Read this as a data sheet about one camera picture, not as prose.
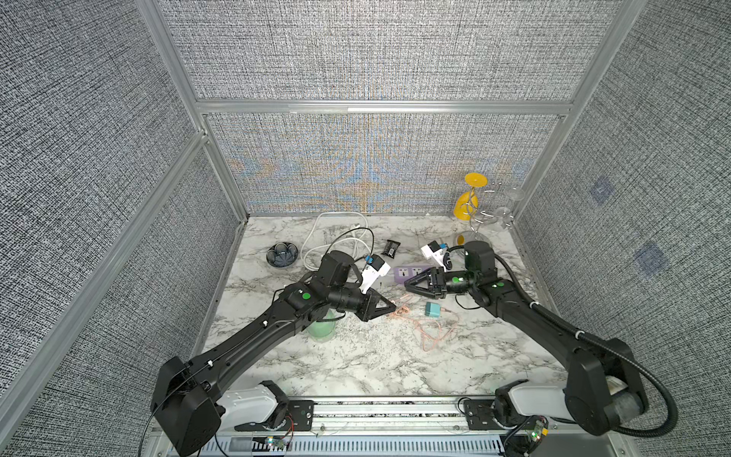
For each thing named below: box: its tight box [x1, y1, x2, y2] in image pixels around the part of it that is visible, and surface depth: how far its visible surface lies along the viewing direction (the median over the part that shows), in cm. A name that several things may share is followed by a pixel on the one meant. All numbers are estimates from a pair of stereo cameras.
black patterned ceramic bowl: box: [265, 241, 299, 268], surface depth 105 cm
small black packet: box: [380, 238, 401, 259], surface depth 108 cm
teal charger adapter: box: [424, 301, 441, 318], surface depth 93 cm
